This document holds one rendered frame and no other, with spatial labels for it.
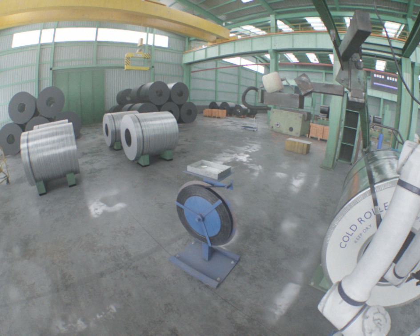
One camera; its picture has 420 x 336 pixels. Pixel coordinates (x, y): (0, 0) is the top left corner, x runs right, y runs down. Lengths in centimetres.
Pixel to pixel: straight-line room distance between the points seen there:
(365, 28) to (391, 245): 63
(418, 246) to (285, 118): 86
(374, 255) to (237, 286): 147
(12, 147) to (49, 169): 670
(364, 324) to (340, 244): 86
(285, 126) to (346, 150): 681
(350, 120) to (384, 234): 707
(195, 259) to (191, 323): 77
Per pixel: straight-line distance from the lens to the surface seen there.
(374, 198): 132
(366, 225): 144
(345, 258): 161
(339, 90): 100
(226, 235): 160
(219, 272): 201
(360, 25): 61
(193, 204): 164
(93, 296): 205
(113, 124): 674
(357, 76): 100
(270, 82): 103
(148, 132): 466
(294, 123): 98
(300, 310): 194
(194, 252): 220
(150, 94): 1171
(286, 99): 103
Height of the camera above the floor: 160
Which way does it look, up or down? 20 degrees down
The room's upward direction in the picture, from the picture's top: 2 degrees clockwise
